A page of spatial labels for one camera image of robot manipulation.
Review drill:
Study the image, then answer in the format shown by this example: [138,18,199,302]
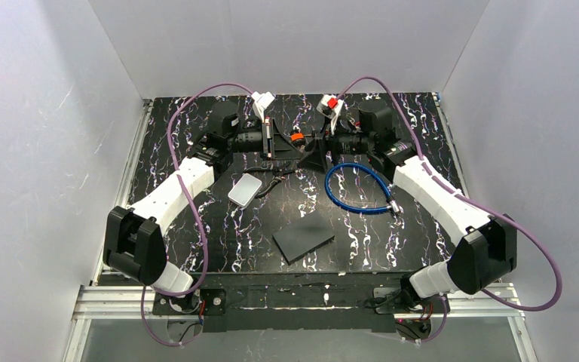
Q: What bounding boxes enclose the black padlock keys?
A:
[303,131,319,140]

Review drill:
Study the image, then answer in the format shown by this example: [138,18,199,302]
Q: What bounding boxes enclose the orange black padlock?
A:
[290,132,306,147]

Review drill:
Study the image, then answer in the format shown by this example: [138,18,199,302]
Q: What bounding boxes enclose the blue cable lock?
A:
[324,162,403,216]

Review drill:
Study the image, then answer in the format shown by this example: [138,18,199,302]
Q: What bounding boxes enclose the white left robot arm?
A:
[102,93,302,298]

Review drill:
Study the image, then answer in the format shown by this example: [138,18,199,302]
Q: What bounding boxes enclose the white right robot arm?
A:
[299,100,517,304]

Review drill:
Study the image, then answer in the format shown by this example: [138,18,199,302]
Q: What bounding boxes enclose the black grey pliers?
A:
[243,162,297,199]

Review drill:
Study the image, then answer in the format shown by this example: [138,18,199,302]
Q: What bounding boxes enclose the white rectangular box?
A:
[228,173,262,208]

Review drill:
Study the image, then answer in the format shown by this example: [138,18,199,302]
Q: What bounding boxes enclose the black flat box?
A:
[272,212,335,264]

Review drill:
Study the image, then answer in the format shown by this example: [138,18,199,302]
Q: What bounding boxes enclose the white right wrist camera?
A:
[316,94,344,134]

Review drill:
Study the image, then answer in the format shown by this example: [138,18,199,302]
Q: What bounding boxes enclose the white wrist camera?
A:
[250,91,275,121]
[316,94,344,134]

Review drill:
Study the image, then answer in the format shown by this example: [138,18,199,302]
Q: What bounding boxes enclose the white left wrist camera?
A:
[250,91,275,121]

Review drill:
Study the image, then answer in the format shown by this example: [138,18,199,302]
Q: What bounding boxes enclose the aluminium frame rail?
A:
[63,281,537,361]

